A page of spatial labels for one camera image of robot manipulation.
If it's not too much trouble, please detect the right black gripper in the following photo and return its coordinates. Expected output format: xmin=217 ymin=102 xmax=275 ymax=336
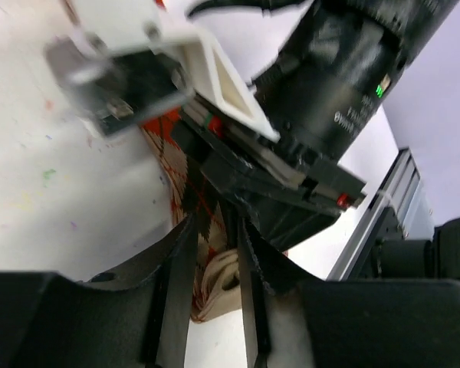
xmin=172 ymin=109 xmax=366 ymax=251

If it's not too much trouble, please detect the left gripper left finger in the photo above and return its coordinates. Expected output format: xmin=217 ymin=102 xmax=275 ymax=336
xmin=80 ymin=216 xmax=198 ymax=367

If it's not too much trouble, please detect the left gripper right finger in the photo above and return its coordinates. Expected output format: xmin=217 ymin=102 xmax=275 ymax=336
xmin=238 ymin=220 xmax=321 ymax=367

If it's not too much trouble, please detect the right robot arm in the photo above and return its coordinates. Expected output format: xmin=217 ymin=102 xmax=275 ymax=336
xmin=172 ymin=1 xmax=455 ymax=251

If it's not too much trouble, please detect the aluminium front rail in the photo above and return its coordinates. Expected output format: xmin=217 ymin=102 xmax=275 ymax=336
xmin=327 ymin=148 xmax=435 ymax=281

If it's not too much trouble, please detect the argyle beige orange sock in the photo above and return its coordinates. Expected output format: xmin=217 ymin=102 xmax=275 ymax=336
xmin=142 ymin=110 xmax=242 ymax=323

